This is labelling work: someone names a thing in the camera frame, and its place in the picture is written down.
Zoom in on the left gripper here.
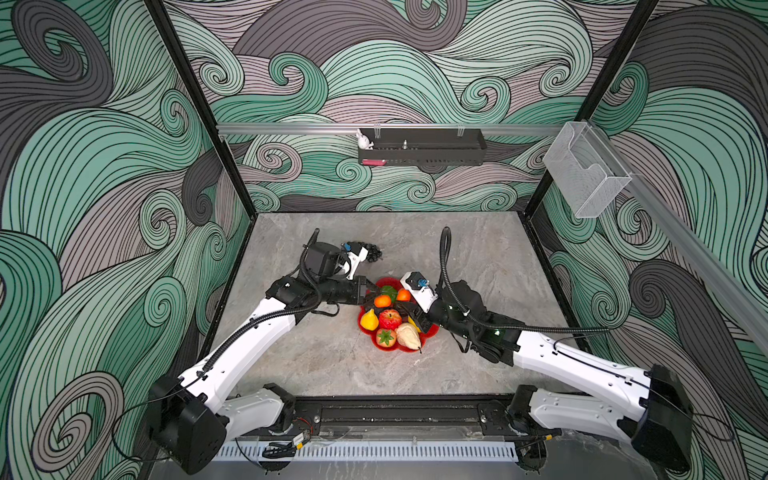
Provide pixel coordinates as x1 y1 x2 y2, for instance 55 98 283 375
317 275 381 306

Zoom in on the orange tangerine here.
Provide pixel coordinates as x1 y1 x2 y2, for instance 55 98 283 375
396 289 412 302
374 294 393 309

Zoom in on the green lime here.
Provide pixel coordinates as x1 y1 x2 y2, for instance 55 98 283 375
381 285 398 298

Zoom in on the small yellow lemon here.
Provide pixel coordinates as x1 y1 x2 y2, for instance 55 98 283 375
359 309 379 332

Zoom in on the black grape bunch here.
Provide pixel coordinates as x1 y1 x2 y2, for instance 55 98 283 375
364 243 383 263

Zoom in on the red apple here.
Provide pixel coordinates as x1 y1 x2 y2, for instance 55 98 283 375
378 309 403 330

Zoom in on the red flower-shaped fruit bowl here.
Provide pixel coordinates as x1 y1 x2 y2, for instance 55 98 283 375
357 277 439 353

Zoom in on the large yellow lemon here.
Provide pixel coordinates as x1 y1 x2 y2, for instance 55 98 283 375
407 316 422 333

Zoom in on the red strawberry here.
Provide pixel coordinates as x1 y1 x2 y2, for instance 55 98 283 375
375 329 397 349

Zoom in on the beige pear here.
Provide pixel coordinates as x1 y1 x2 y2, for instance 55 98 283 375
395 323 422 351

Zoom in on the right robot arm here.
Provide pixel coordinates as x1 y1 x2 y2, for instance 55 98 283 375
401 227 735 474

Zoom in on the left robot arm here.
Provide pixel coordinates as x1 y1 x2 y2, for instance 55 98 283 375
139 234 381 474

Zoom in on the white figurine on shelf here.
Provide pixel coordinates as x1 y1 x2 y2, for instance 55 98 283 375
355 129 374 150

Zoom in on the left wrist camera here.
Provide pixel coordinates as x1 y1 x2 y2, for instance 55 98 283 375
342 241 369 280

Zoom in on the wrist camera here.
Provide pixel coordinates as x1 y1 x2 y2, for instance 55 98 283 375
342 241 369 280
400 271 438 313

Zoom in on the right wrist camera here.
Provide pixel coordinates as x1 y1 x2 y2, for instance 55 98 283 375
400 271 438 313

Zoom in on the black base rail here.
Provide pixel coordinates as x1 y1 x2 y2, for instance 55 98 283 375
289 394 536 437

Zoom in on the white slotted cable duct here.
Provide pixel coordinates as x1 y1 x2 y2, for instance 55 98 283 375
212 440 520 464

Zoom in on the black wall shelf tray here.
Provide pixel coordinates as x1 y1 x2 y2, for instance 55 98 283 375
358 129 488 169

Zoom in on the aluminium wall rail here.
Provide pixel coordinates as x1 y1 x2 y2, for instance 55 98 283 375
216 122 563 138

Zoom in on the clear plastic wall bin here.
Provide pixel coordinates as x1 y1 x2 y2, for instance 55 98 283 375
544 121 631 219

